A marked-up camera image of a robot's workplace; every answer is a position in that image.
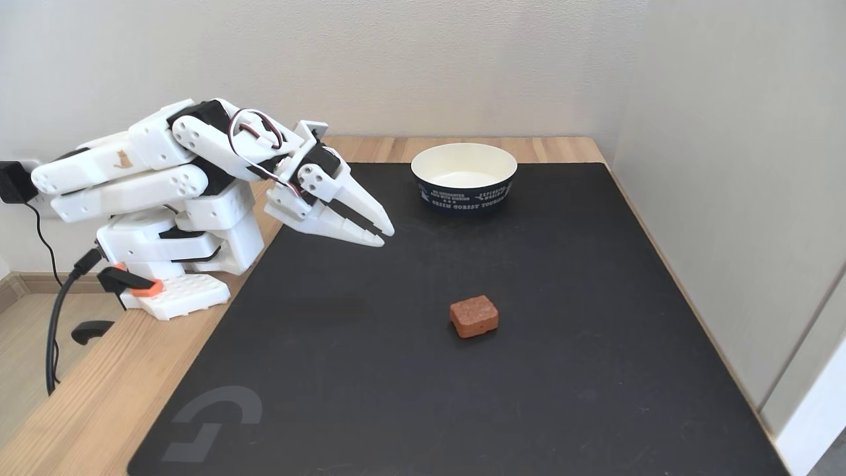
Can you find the navy white paper bowl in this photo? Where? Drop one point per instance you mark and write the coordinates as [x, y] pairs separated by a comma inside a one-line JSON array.
[[464, 178]]

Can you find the black desk mat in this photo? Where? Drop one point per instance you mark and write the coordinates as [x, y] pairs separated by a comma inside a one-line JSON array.
[[410, 370]]

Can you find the white wall outlet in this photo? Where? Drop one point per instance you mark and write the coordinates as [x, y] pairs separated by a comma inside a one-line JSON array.
[[41, 210]]

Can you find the white door edge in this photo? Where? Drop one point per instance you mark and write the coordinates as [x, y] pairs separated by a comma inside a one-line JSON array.
[[816, 423]]

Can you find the red brown block toy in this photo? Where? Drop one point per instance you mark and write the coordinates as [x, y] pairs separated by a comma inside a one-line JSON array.
[[474, 317]]

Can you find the black power adapter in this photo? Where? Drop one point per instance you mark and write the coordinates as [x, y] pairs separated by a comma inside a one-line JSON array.
[[13, 182]]

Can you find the black orange table clamp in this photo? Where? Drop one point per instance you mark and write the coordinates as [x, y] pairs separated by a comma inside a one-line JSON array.
[[129, 283]]

